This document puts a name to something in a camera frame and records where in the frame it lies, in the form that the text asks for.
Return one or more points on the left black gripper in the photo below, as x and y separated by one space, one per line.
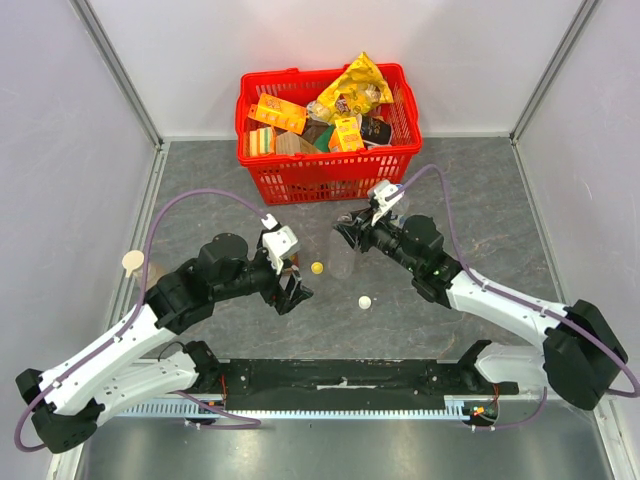
286 299

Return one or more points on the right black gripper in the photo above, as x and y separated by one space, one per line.
364 231

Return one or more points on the small yellow bottle cap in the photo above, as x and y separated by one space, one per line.
317 268

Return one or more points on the clear plastic bottle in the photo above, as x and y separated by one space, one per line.
341 257

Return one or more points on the clear bottle blue cap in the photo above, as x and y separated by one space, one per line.
399 209

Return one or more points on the small white bottle cap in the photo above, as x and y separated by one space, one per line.
364 302

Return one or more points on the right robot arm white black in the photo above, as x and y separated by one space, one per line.
581 355

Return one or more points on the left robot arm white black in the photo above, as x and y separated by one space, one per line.
67 404

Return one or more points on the beige bottle round cap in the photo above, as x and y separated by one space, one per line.
132 263

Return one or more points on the green package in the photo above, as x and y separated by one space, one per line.
322 142

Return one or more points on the orange box right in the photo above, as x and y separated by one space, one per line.
346 136

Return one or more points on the orange box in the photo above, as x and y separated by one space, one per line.
346 136
279 113

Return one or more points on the red plastic shopping basket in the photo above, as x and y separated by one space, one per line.
305 170

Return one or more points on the wooden block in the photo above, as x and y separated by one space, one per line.
290 144

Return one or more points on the clear wrapped snack pack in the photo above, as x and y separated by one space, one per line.
318 112

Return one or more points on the striped sponge pack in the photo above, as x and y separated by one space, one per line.
262 141

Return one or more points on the yellow snack bag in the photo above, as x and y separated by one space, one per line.
358 90

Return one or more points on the orange box left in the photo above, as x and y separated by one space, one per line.
279 113

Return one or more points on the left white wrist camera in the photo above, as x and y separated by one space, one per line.
280 242

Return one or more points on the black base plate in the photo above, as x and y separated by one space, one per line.
275 384

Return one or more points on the white cable duct rail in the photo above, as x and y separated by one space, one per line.
181 408

